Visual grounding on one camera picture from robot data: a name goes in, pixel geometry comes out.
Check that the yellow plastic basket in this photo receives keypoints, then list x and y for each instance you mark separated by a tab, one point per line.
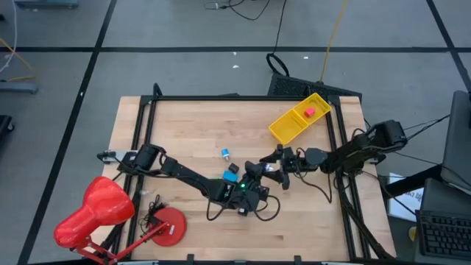
290	129

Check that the small black box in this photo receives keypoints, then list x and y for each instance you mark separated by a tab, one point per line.
233	168

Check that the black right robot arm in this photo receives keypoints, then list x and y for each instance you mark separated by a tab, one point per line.
353	154

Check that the small purple item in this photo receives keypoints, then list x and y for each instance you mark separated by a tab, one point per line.
268	168

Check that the dark grey monitor back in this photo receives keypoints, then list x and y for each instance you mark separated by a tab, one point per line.
458	147

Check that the blue white cylinder item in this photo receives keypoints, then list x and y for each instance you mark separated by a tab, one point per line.
224	152

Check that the black table clamp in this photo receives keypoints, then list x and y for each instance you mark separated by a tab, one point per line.
297	259
190	258

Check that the small red block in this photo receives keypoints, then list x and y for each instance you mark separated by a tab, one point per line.
309	112

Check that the red desk lamp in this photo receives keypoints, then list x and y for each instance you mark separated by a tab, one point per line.
103	206

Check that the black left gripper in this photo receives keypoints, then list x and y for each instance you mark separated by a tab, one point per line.
250	198

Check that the teal blue flat box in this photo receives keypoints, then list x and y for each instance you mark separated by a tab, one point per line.
230	177

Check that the white paper sheet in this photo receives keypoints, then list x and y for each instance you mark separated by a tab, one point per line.
404	206

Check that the black aluminium table frame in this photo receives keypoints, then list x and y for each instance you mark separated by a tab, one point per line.
239	98

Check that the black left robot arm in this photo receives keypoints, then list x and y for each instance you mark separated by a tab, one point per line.
187	176

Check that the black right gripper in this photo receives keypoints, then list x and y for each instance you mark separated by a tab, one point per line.
292	162

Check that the black keyboard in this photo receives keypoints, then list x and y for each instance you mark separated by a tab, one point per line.
445	235

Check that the grey floor rail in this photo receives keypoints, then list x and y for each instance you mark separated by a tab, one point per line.
18	87
46	3

